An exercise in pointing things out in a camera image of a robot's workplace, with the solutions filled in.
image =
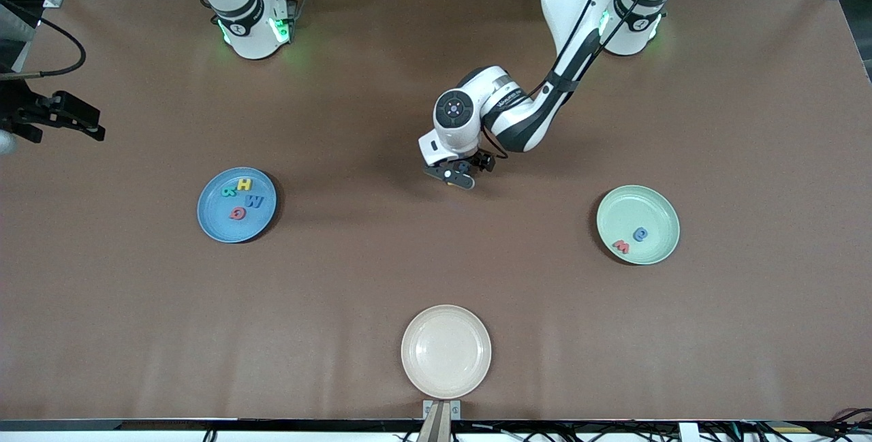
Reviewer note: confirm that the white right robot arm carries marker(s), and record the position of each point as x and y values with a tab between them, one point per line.
238	13

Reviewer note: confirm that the round blue foam letter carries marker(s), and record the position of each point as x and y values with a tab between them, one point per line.
640	233

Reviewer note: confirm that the green plate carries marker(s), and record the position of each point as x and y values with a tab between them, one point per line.
647	207

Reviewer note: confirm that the yellow foam uppercase H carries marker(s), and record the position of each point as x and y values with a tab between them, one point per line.
244	184

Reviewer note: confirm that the small red foam letter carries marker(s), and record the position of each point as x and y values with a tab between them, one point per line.
621	246

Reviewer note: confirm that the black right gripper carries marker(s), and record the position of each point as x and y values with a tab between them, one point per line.
18	107

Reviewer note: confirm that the metal table edge bracket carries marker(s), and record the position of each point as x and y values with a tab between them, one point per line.
441	411

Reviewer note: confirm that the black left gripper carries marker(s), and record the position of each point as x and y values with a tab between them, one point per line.
479	160

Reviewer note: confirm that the beige plate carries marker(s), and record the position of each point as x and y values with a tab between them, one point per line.
446	351

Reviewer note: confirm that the red foam letter Q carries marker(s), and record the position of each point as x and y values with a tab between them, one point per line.
238	212

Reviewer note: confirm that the blue foam letter W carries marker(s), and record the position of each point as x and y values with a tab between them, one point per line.
254	201

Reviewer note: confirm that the blue plate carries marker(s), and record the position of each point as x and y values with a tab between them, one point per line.
218	224

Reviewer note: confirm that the teal foam letter R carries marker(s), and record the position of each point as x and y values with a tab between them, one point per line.
229	191

